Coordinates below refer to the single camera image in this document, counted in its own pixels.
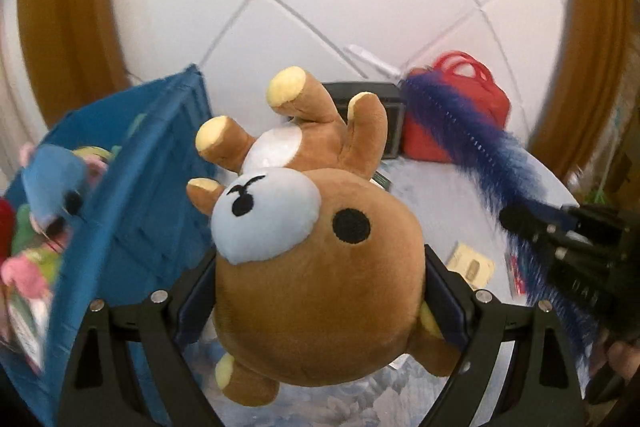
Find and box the red and teal packet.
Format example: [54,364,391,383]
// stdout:
[506,251,527,298]

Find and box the dark blue feather duster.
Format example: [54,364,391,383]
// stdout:
[399,72,599,358]

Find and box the pink pig plush toy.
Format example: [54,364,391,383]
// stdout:
[1,248,60,299]

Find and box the blue mouse plush toy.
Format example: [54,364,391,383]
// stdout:
[18,143,112,237]

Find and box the brown teddy bear plush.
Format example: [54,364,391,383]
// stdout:
[186,66,460,407]

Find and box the beige flat square box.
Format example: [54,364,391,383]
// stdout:
[446,242,496,289]

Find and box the blue plastic storage crate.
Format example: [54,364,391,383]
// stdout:
[1,65,216,426]

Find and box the red handbag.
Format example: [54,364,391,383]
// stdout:
[399,51,511,162]

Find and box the black box with gold emblem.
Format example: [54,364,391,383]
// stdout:
[321,81,407,160]

